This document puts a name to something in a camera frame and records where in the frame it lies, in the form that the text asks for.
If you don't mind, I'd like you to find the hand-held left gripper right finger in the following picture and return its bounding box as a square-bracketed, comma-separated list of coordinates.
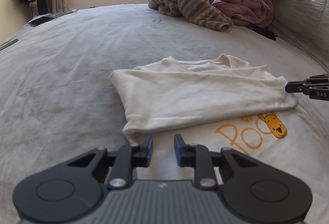
[174, 134, 260, 190]

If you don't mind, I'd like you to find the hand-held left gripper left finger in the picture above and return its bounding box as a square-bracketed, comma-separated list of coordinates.
[65, 134, 154, 190]

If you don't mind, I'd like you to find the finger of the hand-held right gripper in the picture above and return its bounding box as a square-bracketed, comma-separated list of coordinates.
[285, 81, 312, 93]

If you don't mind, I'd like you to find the white long-sleeve shirt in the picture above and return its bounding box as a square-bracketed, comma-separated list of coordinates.
[109, 54, 327, 183]

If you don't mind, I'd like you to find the black cloth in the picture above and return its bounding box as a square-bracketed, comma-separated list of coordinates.
[247, 23, 278, 41]

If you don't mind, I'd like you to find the grey quilted headboard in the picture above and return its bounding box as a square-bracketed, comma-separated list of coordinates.
[269, 0, 329, 73]

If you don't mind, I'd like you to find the pink quilted comforter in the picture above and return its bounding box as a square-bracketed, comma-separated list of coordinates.
[211, 0, 273, 27]

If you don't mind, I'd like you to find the dark slim flat device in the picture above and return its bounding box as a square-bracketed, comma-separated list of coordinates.
[0, 39, 19, 51]

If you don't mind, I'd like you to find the dark flat device with cable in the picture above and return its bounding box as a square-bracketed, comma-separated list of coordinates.
[50, 8, 78, 18]

